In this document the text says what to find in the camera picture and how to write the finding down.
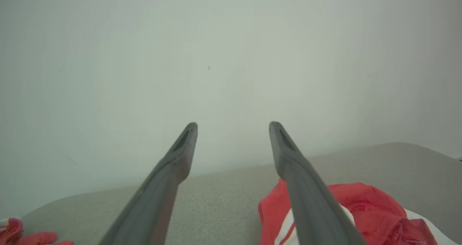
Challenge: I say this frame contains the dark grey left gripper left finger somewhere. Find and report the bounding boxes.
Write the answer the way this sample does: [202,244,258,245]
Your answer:
[99,122,198,245]

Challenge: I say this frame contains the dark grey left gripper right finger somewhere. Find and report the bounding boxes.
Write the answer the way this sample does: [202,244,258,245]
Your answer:
[269,121,367,245]

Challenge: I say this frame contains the red basketball jersey number 23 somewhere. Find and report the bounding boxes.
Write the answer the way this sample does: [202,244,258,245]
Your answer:
[258,178,459,245]

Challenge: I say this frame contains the red shorts with white stripes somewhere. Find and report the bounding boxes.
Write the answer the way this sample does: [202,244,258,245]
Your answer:
[0,218,75,245]

